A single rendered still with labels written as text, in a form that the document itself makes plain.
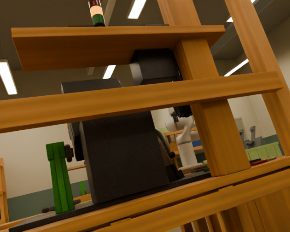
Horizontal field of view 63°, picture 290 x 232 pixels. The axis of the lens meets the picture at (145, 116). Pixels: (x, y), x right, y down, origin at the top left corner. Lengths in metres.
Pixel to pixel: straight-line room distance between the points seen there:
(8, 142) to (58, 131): 1.20
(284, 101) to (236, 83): 0.31
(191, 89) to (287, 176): 0.56
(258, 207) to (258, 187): 0.91
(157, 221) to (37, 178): 5.95
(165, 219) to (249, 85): 0.67
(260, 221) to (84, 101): 1.57
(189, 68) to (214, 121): 0.26
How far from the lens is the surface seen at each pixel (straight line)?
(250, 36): 1.43
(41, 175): 6.71
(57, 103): 0.82
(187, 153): 1.92
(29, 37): 0.95
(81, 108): 0.82
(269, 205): 2.06
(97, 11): 1.12
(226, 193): 1.00
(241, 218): 1.80
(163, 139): 1.23
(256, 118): 10.12
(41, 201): 6.68
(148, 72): 1.07
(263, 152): 2.14
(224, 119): 1.07
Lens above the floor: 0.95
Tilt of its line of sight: 14 degrees up
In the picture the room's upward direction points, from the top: 14 degrees counter-clockwise
